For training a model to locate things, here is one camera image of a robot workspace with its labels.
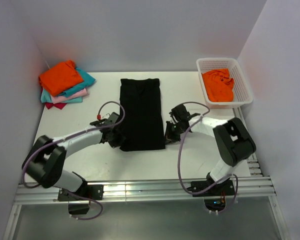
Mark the black t shirt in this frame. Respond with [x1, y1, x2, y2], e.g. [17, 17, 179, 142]
[119, 78, 165, 152]

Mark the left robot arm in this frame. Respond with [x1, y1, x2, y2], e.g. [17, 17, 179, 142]
[21, 126, 125, 193]

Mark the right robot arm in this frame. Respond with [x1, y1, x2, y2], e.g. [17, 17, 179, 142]
[164, 114, 256, 185]

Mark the orange crumpled t shirt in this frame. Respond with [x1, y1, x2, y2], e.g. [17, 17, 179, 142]
[201, 68, 235, 103]

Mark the pink folded t shirt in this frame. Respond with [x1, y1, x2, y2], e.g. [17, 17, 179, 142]
[51, 88, 89, 104]

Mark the magenta folded t shirt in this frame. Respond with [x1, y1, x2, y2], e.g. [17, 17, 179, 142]
[44, 102, 67, 110]

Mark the white plastic basket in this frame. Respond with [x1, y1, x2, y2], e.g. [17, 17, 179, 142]
[196, 57, 253, 109]

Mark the teal folded t shirt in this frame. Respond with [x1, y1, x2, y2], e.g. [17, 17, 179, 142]
[40, 67, 96, 103]

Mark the orange folded t shirt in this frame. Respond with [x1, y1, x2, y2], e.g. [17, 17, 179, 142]
[39, 60, 84, 97]

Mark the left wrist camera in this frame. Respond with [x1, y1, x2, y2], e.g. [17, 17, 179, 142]
[89, 112, 121, 128]

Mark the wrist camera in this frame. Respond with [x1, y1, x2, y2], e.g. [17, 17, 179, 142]
[169, 104, 200, 123]
[89, 112, 121, 128]

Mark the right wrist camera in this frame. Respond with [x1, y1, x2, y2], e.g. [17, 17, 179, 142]
[169, 104, 200, 123]

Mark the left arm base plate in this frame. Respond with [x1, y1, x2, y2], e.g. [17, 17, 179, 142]
[57, 184, 104, 202]

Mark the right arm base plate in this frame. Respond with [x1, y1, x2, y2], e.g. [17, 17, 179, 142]
[187, 179, 236, 197]

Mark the aluminium mounting rail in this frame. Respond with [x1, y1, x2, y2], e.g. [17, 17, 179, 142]
[13, 176, 276, 205]

